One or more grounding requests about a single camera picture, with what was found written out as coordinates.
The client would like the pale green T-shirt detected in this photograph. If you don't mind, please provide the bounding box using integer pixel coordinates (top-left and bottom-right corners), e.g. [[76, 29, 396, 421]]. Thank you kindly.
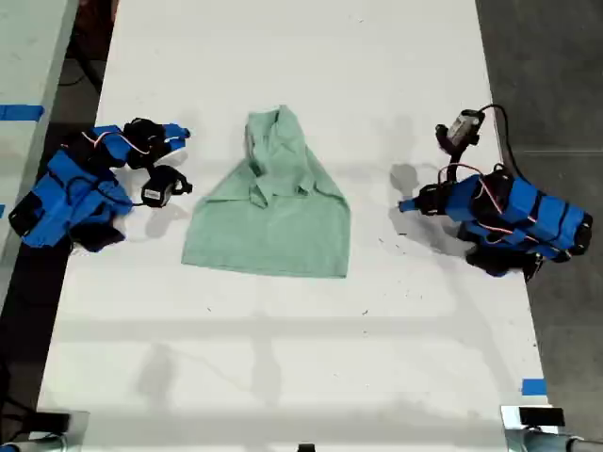
[[181, 104, 352, 280]]

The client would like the long blue tape strip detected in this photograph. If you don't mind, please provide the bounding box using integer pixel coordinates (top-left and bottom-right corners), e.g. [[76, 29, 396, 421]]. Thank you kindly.
[[0, 104, 46, 122]]

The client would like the pale side table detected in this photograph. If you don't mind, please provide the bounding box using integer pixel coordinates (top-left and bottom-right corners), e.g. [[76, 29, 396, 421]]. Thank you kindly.
[[0, 0, 81, 302]]

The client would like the small black box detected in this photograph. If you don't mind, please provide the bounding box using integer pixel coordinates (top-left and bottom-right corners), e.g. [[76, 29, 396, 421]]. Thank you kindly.
[[518, 407, 565, 428], [33, 412, 72, 432]]

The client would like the metal table clamp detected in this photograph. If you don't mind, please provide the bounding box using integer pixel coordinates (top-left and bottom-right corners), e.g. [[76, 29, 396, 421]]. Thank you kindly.
[[499, 404, 603, 452], [0, 410, 90, 452]]

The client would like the black camera box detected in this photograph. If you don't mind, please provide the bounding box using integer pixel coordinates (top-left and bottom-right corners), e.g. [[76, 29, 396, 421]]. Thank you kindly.
[[435, 108, 484, 154], [140, 165, 194, 209]]

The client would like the black floor cable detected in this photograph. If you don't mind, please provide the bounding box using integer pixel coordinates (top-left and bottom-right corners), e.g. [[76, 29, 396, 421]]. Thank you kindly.
[[58, 44, 104, 95]]

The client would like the black camera cable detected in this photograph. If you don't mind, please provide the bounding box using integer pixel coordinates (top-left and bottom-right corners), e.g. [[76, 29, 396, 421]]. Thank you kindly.
[[478, 103, 527, 180]]

